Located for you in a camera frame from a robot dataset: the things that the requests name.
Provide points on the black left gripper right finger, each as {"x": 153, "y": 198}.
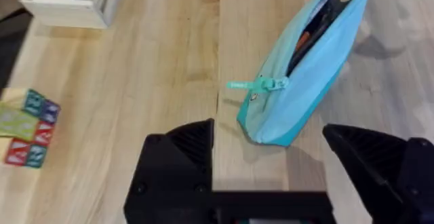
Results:
{"x": 379, "y": 169}

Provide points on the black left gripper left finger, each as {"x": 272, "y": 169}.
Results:
{"x": 169, "y": 169}

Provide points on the light blue zip bag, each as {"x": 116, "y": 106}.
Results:
{"x": 298, "y": 91}

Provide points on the toy blocks on green board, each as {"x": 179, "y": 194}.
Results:
{"x": 27, "y": 129}

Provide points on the white box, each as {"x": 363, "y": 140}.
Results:
{"x": 68, "y": 6}

